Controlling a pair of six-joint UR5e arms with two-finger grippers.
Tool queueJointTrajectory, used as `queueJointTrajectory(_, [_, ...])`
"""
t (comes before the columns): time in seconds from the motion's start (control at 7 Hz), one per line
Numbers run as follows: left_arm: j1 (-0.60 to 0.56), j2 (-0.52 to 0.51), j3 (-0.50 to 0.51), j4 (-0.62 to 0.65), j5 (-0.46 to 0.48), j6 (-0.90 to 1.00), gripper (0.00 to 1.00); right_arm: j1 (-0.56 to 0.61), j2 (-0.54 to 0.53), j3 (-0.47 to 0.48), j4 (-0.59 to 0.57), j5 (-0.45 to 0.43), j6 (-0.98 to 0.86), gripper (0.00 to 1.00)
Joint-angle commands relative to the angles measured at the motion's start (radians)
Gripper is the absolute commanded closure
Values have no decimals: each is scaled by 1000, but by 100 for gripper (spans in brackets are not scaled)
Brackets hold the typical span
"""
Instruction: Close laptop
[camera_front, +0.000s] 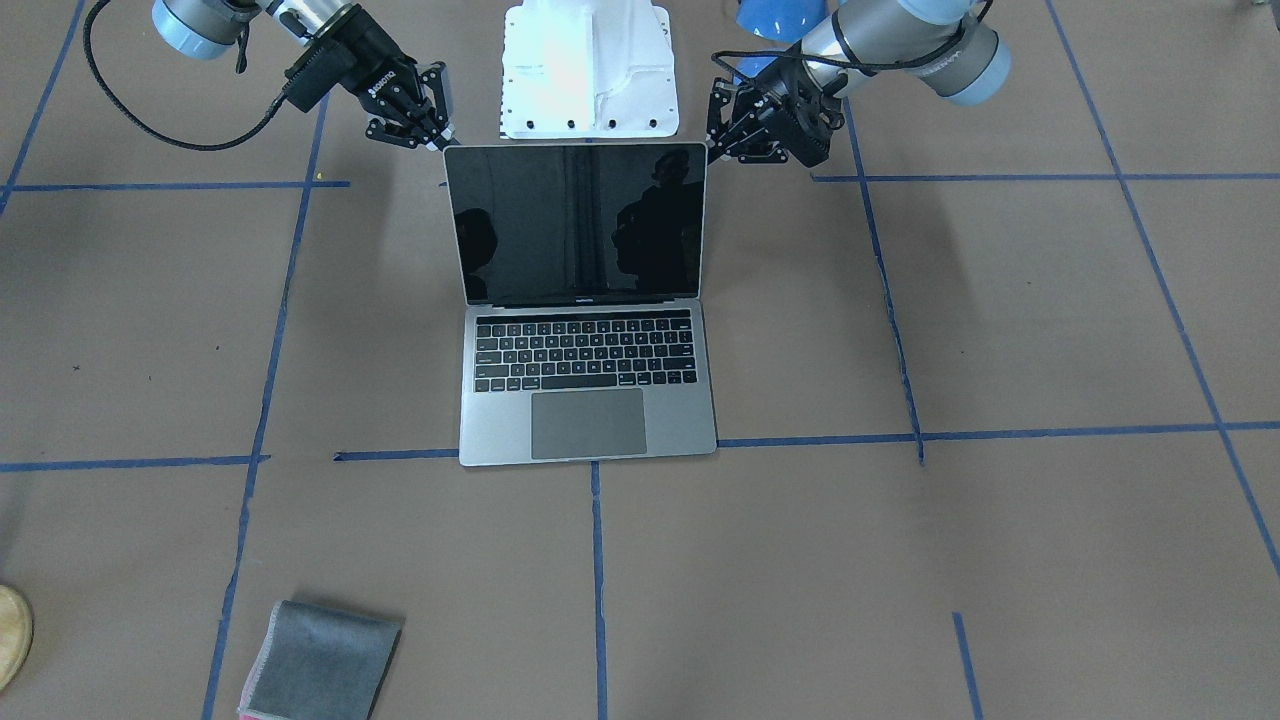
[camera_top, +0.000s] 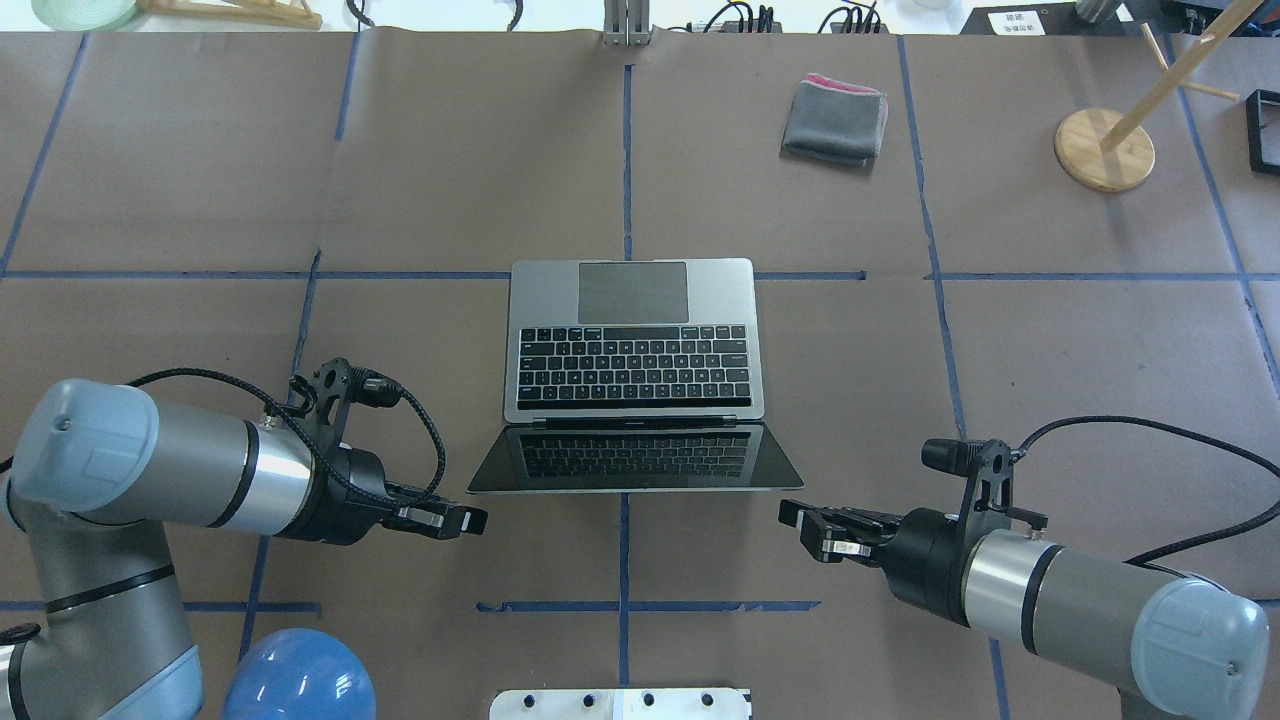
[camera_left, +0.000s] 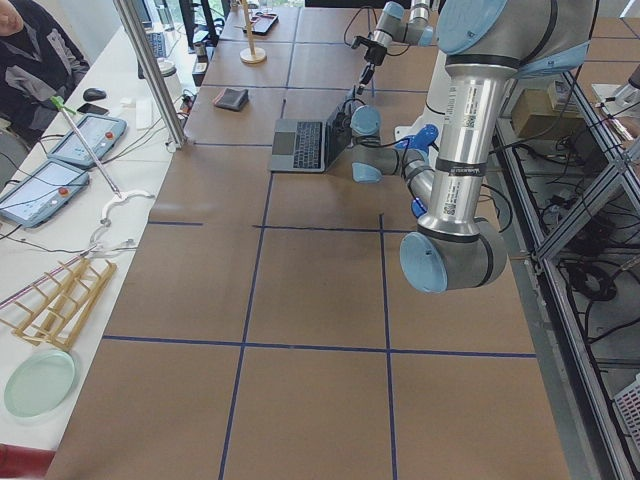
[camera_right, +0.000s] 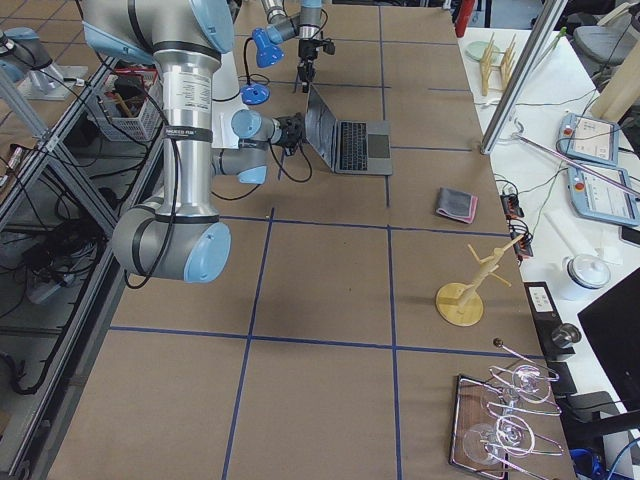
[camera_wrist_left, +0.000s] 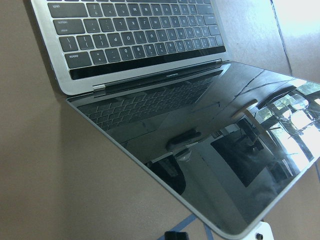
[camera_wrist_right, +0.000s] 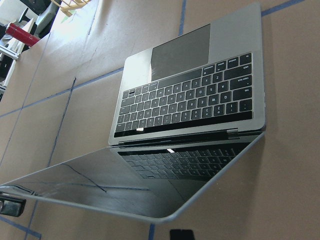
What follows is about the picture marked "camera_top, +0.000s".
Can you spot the white plate with holes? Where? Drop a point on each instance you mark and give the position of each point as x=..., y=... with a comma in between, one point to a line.
x=624, y=703

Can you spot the silver open laptop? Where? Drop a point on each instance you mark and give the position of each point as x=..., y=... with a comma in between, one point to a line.
x=632, y=377

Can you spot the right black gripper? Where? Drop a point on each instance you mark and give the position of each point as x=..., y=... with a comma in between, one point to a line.
x=922, y=547

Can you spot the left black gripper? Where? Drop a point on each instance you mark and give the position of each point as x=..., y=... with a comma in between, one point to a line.
x=348, y=505

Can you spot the green tape roll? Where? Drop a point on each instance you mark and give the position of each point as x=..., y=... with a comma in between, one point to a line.
x=84, y=15

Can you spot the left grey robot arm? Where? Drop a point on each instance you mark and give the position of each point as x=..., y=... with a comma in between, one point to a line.
x=98, y=473

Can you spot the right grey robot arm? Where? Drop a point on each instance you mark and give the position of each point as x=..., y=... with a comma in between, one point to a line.
x=1172, y=646

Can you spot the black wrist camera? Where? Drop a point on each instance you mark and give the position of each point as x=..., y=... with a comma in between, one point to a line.
x=327, y=394
x=987, y=468

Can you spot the wooden stand with round base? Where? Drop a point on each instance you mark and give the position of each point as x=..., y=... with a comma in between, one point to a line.
x=1109, y=151

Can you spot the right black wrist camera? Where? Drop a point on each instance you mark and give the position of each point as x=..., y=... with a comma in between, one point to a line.
x=987, y=468

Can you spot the wooden triangular frame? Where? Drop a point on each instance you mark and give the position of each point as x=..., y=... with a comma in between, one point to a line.
x=286, y=14

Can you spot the blue round cap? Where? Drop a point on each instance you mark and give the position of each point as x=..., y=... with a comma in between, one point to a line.
x=300, y=673

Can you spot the black square frame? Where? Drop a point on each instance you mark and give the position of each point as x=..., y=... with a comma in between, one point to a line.
x=1262, y=131

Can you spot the folded grey cloth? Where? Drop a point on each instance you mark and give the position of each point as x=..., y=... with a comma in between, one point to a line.
x=831, y=120

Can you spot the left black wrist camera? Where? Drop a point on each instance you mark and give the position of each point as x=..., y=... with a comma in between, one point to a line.
x=327, y=394

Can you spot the white label card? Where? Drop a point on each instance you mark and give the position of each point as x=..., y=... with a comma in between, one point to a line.
x=1016, y=22

